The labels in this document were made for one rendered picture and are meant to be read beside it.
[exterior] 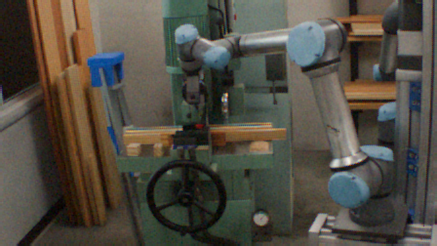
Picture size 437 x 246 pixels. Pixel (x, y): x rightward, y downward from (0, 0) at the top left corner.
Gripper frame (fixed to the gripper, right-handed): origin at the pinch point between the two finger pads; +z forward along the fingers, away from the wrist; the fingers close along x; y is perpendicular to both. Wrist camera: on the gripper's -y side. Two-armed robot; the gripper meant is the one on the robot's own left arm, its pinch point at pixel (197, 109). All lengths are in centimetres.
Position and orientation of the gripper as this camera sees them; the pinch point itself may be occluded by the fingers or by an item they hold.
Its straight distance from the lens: 206.1
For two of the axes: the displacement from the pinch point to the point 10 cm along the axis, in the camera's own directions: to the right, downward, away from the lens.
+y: 0.0, -7.4, 6.8
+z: 0.8, 6.7, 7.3
